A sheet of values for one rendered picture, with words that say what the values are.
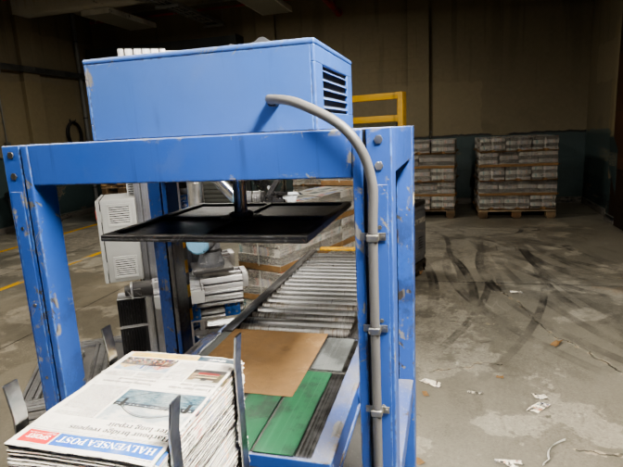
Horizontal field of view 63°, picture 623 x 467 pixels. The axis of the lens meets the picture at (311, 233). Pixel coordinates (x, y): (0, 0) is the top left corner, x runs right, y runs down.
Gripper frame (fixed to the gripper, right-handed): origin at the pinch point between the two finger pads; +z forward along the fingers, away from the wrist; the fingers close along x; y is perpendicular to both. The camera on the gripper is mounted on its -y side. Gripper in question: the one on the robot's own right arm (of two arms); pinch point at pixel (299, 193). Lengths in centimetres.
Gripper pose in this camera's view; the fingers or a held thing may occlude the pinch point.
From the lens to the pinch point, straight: 262.8
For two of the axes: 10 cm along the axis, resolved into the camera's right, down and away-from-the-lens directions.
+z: 9.9, -0.2, -1.5
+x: -1.5, 0.7, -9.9
